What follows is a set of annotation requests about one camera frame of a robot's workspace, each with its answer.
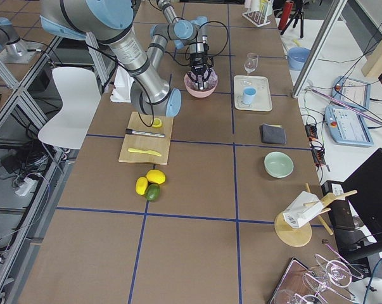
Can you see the yellow plastic knife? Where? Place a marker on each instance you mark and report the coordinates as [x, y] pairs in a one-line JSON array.
[[147, 152]]

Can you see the metal ice scoop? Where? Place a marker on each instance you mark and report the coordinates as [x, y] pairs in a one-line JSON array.
[[201, 83]]

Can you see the white wire cup rack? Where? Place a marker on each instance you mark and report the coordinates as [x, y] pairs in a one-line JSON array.
[[258, 12]]

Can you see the clear wine glass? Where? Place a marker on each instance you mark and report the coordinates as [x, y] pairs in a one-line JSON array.
[[251, 63]]

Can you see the black monitor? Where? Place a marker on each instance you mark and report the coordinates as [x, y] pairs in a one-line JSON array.
[[367, 181]]

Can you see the pink bowl of ice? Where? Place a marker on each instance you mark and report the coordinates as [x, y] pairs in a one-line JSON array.
[[190, 84]]

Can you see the cream serving tray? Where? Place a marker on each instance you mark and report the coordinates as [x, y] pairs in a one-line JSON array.
[[262, 101]]

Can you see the far teach pendant tablet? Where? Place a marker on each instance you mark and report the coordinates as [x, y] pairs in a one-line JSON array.
[[353, 92]]

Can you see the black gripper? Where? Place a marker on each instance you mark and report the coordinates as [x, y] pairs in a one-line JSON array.
[[199, 68]]

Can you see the small blue cup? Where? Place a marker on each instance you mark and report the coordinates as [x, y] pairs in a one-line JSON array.
[[248, 95]]

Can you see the wooden cutting board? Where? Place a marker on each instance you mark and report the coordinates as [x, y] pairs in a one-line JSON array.
[[145, 143]]

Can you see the white carton on stand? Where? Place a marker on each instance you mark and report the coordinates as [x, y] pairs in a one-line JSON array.
[[304, 208]]

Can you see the teach pendant tablet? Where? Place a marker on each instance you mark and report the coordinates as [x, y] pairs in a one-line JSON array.
[[353, 92], [346, 127]]

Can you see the near teach pendant tablet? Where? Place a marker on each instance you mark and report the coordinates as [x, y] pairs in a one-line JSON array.
[[346, 127]]

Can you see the yellow lemon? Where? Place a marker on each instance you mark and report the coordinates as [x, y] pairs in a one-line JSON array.
[[156, 176], [141, 185]]

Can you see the white power strip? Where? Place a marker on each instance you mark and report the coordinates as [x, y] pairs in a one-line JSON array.
[[24, 188]]

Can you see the half lemon slice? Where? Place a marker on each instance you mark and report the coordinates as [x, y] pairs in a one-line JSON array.
[[157, 123]]

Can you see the dark tray with glasses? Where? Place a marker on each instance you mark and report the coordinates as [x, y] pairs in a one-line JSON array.
[[291, 288]]

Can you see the aluminium frame post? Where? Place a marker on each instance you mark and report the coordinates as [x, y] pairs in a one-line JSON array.
[[332, 16]]

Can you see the large blue bowl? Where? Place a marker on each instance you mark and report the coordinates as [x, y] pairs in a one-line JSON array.
[[297, 57]]

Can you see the wooden cup tree stand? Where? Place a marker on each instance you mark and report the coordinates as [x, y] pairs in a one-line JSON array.
[[301, 236]]

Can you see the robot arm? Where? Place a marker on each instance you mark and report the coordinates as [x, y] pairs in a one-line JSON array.
[[112, 24]]

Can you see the steel muddler black tip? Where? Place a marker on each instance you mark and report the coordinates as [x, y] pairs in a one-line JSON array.
[[129, 131]]

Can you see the black tripod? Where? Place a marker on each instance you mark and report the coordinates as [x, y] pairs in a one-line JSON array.
[[296, 15]]

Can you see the white plastic chair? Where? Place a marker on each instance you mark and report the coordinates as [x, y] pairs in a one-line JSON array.
[[80, 96]]

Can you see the mint green bowl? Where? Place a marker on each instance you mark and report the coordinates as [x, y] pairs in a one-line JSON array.
[[278, 164]]

